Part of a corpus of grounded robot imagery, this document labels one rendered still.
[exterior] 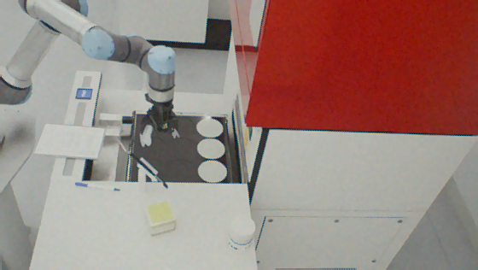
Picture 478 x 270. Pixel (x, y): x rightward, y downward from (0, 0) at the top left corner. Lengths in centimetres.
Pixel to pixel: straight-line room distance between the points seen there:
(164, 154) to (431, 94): 90
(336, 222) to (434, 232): 125
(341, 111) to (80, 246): 83
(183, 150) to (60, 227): 52
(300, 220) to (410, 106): 61
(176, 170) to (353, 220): 69
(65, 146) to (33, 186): 119
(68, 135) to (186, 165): 41
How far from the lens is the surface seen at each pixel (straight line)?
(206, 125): 184
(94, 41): 131
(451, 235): 307
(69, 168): 163
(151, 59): 134
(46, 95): 337
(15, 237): 230
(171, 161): 170
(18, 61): 184
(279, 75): 127
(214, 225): 147
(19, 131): 197
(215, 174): 168
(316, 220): 181
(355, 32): 124
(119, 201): 152
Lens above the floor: 218
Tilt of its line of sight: 45 degrees down
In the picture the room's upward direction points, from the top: 11 degrees clockwise
